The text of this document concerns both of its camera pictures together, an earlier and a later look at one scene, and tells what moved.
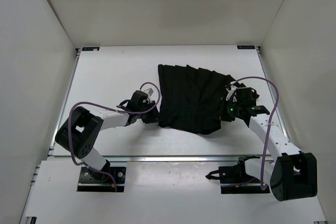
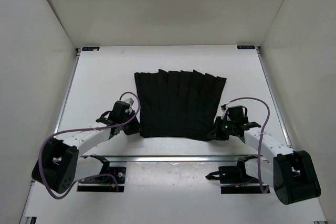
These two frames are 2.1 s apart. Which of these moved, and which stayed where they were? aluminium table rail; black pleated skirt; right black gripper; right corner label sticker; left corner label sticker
Moved: right black gripper; black pleated skirt
Stayed: aluminium table rail; right corner label sticker; left corner label sticker
